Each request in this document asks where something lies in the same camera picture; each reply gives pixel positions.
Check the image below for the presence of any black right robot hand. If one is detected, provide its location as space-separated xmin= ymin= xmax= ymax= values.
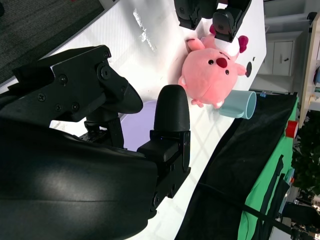
xmin=0 ymin=44 xmax=192 ymax=240

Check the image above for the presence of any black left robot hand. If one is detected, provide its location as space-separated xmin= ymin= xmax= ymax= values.
xmin=174 ymin=0 xmax=252 ymax=44

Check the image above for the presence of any pink plush beaver doll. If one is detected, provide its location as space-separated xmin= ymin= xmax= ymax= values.
xmin=177 ymin=24 xmax=250 ymax=110

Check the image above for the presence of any purple plastic plate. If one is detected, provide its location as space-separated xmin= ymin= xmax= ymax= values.
xmin=119 ymin=99 xmax=158 ymax=153

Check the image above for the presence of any white cabinet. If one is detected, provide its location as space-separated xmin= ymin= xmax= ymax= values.
xmin=264 ymin=39 xmax=309 ymax=77

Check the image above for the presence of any light blue plastic mug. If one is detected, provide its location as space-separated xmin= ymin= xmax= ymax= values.
xmin=219 ymin=90 xmax=258 ymax=120

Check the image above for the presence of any red tape roll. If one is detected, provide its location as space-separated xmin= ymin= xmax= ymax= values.
xmin=285 ymin=120 xmax=299 ymax=138

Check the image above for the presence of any black backdrop cloth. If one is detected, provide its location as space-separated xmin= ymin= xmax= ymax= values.
xmin=174 ymin=91 xmax=300 ymax=240

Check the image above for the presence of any green cloth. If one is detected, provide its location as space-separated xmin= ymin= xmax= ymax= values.
xmin=236 ymin=94 xmax=301 ymax=240

